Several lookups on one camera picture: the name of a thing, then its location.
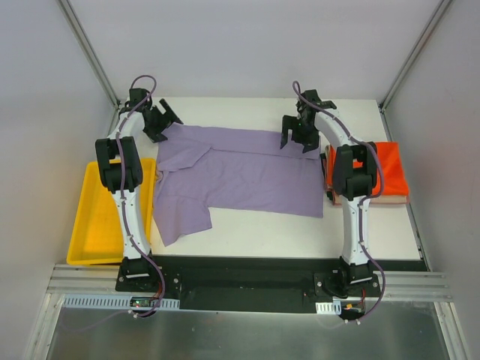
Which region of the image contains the purple t-shirt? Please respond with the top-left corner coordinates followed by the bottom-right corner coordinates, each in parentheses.
top-left (153, 124), bottom-right (323, 246)

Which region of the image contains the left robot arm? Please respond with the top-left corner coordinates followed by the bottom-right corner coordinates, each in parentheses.
top-left (95, 85), bottom-right (182, 293)

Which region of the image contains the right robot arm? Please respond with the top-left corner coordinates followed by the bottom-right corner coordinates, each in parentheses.
top-left (280, 82), bottom-right (383, 299)

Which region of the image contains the folded beige t-shirt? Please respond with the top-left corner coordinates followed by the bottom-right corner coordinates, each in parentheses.
top-left (324, 143), bottom-right (410, 206)

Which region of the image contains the folded orange t-shirt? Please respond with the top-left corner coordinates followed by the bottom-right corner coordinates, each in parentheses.
top-left (324, 140), bottom-right (410, 198)

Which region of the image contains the yellow plastic tray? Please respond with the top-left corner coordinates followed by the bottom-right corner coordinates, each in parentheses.
top-left (65, 157), bottom-right (158, 266)

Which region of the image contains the left aluminium frame post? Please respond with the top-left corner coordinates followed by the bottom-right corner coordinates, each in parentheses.
top-left (55, 0), bottom-right (121, 110)

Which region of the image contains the aluminium frame post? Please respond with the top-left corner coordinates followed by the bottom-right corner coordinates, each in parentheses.
top-left (55, 0), bottom-right (121, 110)
top-left (379, 0), bottom-right (455, 113)

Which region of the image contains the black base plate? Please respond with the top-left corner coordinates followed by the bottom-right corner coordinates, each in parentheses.
top-left (115, 255), bottom-right (380, 314)

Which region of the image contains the right white cable duct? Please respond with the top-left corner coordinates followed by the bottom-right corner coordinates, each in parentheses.
top-left (315, 301), bottom-right (342, 316)

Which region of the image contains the white cable duct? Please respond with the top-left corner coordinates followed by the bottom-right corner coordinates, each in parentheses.
top-left (63, 294), bottom-right (157, 311)
top-left (315, 301), bottom-right (342, 316)

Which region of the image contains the left white cable duct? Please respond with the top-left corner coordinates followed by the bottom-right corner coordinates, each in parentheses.
top-left (63, 294), bottom-right (157, 311)

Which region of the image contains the right aluminium frame post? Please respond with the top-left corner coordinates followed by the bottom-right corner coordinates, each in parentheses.
top-left (379, 0), bottom-right (455, 113)

